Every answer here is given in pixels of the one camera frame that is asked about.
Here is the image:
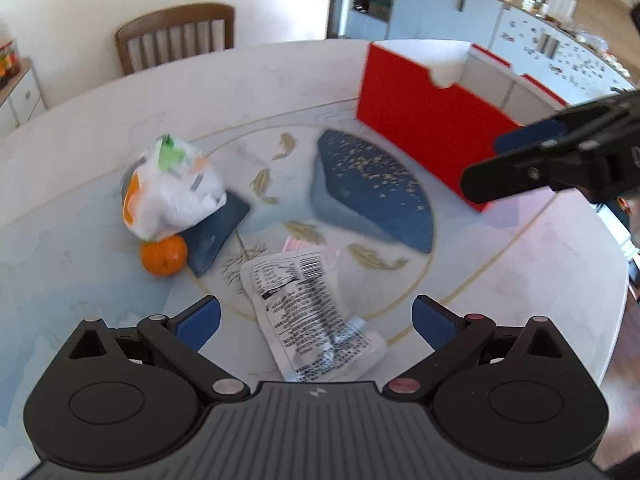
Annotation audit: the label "orange tangerine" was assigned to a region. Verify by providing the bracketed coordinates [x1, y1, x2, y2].
[140, 235, 189, 278]

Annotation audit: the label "clear printed sachet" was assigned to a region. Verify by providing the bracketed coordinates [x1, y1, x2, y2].
[240, 246, 387, 382]

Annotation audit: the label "pink striped packet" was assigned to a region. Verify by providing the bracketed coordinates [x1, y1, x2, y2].
[282, 237, 341, 261]

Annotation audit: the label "white plastic bag with packet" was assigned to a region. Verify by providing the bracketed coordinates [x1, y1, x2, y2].
[120, 134, 228, 242]

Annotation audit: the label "red white cardboard box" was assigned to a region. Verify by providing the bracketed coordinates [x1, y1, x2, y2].
[357, 39, 568, 193]

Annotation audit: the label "white sideboard cabinet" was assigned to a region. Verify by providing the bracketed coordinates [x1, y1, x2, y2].
[0, 58, 47, 138]

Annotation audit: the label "wooden chair behind table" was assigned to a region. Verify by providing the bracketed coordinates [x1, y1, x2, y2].
[114, 2, 235, 75]

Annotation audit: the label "white blue wall cabinets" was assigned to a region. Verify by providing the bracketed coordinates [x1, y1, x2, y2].
[338, 0, 639, 104]

